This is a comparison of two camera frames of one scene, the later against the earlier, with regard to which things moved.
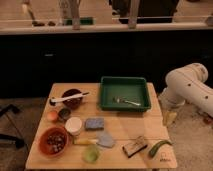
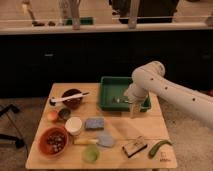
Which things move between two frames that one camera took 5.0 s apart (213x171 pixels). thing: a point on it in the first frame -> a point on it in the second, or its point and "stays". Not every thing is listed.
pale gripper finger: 168,117 -> 135,108
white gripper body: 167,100 -> 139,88
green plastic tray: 124,93 stays
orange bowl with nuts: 53,141 stays
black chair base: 19,143 stays
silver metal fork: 118,99 stays
